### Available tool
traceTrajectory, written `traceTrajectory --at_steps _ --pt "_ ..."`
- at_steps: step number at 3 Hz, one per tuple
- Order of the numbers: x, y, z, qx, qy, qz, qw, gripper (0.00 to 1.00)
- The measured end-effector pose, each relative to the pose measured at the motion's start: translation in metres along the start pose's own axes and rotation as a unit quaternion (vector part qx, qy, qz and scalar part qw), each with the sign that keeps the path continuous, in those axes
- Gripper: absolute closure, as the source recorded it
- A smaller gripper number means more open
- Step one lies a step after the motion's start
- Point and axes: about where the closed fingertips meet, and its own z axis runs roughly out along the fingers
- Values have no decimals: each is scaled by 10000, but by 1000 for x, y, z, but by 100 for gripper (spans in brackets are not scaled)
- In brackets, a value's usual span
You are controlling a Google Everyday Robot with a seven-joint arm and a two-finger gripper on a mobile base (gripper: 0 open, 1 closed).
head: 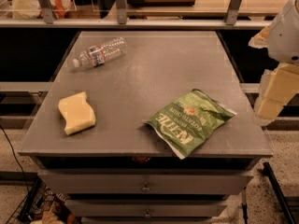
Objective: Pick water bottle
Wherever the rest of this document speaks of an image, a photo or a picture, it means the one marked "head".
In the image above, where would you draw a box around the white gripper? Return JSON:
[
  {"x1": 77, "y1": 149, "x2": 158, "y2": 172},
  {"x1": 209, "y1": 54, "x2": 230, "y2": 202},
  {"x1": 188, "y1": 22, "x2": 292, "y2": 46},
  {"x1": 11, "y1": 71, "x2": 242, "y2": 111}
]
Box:
[{"x1": 249, "y1": 0, "x2": 299, "y2": 126}]

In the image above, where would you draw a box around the clear plastic water bottle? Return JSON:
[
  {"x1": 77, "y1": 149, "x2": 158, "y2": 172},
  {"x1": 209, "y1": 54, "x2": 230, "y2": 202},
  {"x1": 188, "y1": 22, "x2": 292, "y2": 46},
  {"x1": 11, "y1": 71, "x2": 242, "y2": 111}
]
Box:
[{"x1": 73, "y1": 37, "x2": 127, "y2": 68}]

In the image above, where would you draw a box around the green Kettle chips bag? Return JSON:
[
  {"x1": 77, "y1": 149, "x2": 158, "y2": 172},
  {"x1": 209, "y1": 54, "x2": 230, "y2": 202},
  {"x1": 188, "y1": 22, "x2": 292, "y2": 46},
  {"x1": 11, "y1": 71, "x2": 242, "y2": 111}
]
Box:
[{"x1": 146, "y1": 89, "x2": 236, "y2": 160}]

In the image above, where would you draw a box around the black floor bar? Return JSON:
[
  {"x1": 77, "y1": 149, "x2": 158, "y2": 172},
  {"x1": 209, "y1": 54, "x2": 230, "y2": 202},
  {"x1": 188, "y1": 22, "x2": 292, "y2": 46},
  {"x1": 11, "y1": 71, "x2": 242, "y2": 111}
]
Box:
[{"x1": 262, "y1": 162, "x2": 299, "y2": 224}]

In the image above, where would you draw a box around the grey drawer cabinet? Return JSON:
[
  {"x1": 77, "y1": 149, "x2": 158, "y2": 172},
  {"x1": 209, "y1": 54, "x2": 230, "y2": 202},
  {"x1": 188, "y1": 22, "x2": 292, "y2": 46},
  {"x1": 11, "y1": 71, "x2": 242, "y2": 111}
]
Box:
[{"x1": 21, "y1": 31, "x2": 272, "y2": 224}]

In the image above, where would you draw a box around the yellow sponge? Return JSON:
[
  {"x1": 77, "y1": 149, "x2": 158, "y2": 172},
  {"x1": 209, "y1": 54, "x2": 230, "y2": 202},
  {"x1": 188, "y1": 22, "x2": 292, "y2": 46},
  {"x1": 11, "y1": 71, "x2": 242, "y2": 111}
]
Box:
[{"x1": 58, "y1": 91, "x2": 96, "y2": 135}]

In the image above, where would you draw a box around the white plastic bag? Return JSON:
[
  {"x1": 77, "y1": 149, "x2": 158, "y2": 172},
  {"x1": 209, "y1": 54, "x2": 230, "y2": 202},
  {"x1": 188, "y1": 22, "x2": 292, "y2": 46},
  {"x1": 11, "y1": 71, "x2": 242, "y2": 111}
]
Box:
[{"x1": 12, "y1": 0, "x2": 74, "y2": 19}]

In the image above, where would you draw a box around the metal shelf rail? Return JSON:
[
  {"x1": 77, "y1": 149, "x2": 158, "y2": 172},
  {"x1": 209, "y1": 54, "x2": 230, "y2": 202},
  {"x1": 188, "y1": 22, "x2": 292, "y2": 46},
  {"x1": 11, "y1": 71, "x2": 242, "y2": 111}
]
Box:
[{"x1": 0, "y1": 0, "x2": 278, "y2": 30}]

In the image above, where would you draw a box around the black cable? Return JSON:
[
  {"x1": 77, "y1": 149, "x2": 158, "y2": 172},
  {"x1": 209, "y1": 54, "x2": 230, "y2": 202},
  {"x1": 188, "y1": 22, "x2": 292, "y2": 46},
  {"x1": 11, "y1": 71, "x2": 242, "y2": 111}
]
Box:
[{"x1": 0, "y1": 123, "x2": 32, "y2": 194}]

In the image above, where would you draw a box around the black wire basket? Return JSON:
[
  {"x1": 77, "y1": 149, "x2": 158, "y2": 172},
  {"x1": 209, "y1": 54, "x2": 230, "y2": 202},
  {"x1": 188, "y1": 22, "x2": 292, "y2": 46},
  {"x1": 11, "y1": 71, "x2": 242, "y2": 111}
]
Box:
[{"x1": 5, "y1": 178, "x2": 78, "y2": 224}]

